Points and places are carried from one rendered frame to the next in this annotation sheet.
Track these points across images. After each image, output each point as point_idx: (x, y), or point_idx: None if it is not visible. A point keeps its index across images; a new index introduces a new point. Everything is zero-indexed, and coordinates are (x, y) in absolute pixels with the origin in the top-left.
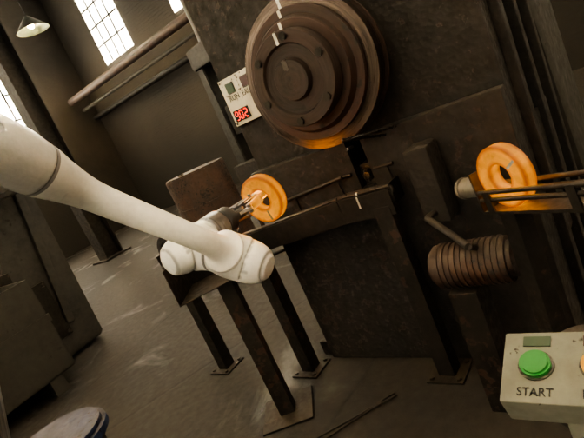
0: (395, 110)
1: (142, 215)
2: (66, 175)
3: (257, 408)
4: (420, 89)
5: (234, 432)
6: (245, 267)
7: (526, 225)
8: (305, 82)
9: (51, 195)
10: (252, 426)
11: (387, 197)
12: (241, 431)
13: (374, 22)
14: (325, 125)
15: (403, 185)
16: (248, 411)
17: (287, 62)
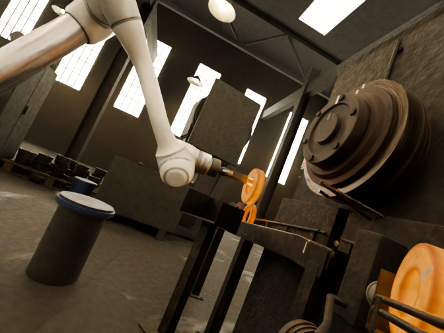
0: (398, 211)
1: (147, 85)
2: (127, 29)
3: (162, 316)
4: (433, 205)
5: (140, 307)
6: (164, 163)
7: None
8: (331, 131)
9: (117, 34)
10: (147, 316)
11: (323, 258)
12: (141, 311)
13: (423, 120)
14: (326, 173)
15: None
16: (159, 311)
17: (332, 114)
